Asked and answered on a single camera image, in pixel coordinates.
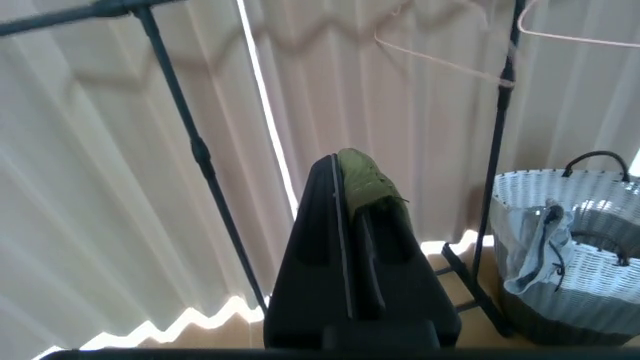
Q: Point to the pink clothes hanger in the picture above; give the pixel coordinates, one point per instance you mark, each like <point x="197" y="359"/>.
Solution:
<point x="440" y="61"/>
<point x="575" y="37"/>

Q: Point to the beige curtain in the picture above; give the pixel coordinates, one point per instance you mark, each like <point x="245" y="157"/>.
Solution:
<point x="100" y="175"/>

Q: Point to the green sleeveless shirt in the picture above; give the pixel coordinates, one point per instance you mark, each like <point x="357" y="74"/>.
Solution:
<point x="365" y="180"/>

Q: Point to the black clothes rack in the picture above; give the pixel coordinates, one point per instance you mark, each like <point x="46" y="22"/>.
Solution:
<point x="200" y="150"/>

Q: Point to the pale grey garment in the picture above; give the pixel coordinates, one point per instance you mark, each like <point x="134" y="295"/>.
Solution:
<point x="535" y="250"/>

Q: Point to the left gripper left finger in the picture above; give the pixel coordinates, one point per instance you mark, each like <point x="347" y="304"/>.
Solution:
<point x="310" y="290"/>

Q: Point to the white laundry basket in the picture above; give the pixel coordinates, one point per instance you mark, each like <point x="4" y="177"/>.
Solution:
<point x="600" y="280"/>

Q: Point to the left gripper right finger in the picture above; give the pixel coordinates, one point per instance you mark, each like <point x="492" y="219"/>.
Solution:
<point x="405" y="290"/>

